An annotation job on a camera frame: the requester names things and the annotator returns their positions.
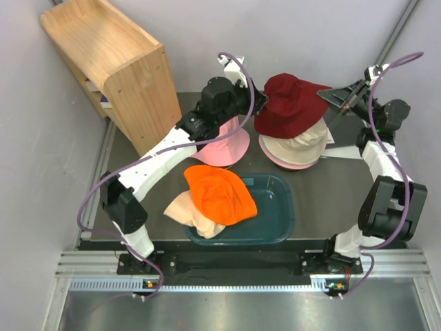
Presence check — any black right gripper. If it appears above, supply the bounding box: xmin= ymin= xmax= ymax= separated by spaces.
xmin=317 ymin=80 xmax=381 ymax=128

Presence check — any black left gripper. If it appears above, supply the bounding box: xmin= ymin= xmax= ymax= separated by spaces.
xmin=216 ymin=77 xmax=269 ymax=126

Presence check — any dark red bucket hat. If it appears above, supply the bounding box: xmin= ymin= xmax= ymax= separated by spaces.
xmin=254 ymin=73 xmax=330 ymax=139

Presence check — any turquoise bucket hat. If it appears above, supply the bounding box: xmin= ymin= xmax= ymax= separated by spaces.
xmin=258 ymin=137 xmax=318 ymax=170

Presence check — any beige bucket hat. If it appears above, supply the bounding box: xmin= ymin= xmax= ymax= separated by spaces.
xmin=259 ymin=119 xmax=329 ymax=165

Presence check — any light pink bucket hat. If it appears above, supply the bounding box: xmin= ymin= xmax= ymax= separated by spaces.
xmin=269 ymin=157 xmax=318 ymax=171

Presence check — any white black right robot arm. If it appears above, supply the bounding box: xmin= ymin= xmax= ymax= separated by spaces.
xmin=321 ymin=80 xmax=428 ymax=273

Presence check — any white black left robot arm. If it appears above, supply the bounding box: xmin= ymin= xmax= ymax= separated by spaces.
xmin=100 ymin=77 xmax=270 ymax=274

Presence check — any teal plastic basin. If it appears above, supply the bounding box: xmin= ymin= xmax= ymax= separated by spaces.
xmin=184 ymin=173 xmax=295 ymax=246

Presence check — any orange bucket hat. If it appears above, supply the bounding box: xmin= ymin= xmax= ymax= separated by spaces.
xmin=184 ymin=165 xmax=258 ymax=226

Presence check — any peach bucket hat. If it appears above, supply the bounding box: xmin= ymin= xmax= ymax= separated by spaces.
xmin=163 ymin=190 xmax=226 ymax=239

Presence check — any wooden shelf unit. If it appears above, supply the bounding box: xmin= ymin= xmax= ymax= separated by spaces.
xmin=40 ymin=1 xmax=181 ymax=155

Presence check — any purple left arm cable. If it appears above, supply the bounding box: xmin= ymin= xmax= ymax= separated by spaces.
xmin=77 ymin=52 xmax=256 ymax=299

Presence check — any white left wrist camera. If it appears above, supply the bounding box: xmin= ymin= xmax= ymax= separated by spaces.
xmin=218 ymin=55 xmax=248 ymax=88

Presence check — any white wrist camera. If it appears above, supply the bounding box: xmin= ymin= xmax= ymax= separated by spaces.
xmin=365 ymin=63 xmax=389 ymax=86
xmin=218 ymin=55 xmax=248 ymax=88

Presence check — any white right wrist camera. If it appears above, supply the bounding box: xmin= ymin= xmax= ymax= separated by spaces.
xmin=365 ymin=63 xmax=389 ymax=86

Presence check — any gold wire hat stand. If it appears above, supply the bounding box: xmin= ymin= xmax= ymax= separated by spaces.
xmin=218 ymin=164 xmax=235 ymax=170

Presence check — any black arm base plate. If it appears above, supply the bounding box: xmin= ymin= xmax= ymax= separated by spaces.
xmin=116 ymin=250 xmax=362 ymax=277

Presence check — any aluminium frame rail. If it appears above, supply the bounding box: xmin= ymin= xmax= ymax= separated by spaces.
xmin=43 ymin=241 xmax=440 ymax=330

